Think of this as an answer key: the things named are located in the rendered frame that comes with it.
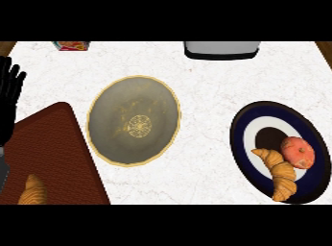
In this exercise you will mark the navy and white plate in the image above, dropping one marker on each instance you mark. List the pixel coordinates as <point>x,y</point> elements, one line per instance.
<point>250,137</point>

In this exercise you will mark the grey gold-rimmed bowl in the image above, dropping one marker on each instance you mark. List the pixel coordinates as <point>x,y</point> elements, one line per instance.
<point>134,121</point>

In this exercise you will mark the golden croissant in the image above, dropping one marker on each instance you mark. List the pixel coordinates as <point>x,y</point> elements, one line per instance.
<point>34,192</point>
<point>281,174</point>

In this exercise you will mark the brown woven placemat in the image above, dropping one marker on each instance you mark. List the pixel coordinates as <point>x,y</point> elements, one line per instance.
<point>51,157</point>

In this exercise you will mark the red printed box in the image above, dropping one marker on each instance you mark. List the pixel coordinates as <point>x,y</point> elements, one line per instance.
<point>72,45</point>

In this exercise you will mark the white and black appliance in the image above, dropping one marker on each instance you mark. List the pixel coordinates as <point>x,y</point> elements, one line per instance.
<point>221,49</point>

